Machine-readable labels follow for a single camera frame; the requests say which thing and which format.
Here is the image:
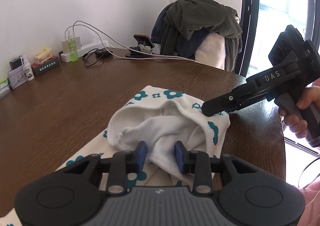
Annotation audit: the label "white charging cable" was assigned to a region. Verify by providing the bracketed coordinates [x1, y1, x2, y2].
[63, 20, 208, 65]

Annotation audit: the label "yellow snack box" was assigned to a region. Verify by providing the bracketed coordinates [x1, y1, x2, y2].
[34, 47, 53, 65]

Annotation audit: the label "black box with white text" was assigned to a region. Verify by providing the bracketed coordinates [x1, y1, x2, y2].
[31, 56, 60, 76]

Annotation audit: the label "dark clothes on chair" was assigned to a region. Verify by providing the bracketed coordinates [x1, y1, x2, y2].
[151, 0, 242, 60]

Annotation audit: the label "phone on black stand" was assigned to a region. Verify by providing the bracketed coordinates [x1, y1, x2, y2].
[125, 34, 155, 59]

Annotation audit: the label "patterned storage box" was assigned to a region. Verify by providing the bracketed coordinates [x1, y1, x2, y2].
[8, 56, 27, 89]

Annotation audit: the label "white spray bottle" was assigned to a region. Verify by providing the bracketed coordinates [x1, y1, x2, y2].
[22, 55, 34, 81]

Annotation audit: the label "cream teal floral garment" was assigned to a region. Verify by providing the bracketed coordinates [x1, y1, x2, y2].
[0, 85, 231, 226]

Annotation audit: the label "black cable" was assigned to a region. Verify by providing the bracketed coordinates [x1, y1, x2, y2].
[81, 47, 114, 68]

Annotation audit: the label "green white small box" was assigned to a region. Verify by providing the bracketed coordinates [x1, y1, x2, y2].
[0, 78, 11, 98]

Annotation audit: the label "green spray bottle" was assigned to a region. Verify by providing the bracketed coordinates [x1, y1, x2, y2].
[67, 30, 79, 62]

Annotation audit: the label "white power strip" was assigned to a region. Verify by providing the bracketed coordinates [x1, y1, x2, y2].
[59, 36, 109, 62]

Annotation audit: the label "person's right hand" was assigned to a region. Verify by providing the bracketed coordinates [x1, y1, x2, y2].
[274, 86, 319, 147]

